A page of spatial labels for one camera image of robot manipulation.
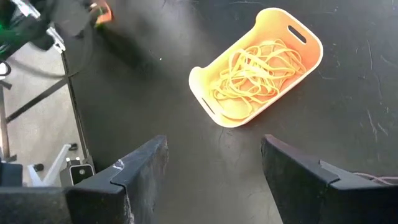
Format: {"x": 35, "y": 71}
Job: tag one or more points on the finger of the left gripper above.
{"x": 93, "y": 15}

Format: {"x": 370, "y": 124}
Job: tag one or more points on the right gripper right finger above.
{"x": 298, "y": 193}

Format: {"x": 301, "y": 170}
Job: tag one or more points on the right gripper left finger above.
{"x": 136, "y": 193}

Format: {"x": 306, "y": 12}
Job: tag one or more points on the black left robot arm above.
{"x": 21, "y": 28}

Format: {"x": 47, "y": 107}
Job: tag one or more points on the orange rubber band heap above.
{"x": 258, "y": 74}

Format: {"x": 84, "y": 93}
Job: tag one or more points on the silver left mounting plate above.
{"x": 57, "y": 40}

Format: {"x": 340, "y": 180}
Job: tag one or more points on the white stand leg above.
{"x": 57, "y": 165}

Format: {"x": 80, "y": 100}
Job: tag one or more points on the black floor brace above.
{"x": 37, "y": 99}

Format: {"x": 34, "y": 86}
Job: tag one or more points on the person's leg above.
{"x": 11, "y": 174}

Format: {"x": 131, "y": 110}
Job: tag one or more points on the grey metal leg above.
{"x": 3, "y": 124}

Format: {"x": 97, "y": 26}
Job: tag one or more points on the orange plastic basket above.
{"x": 273, "y": 18}

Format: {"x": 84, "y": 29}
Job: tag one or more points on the small table-level camera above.
{"x": 81, "y": 174}

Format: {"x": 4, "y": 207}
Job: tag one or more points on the black table frame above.
{"x": 76, "y": 112}

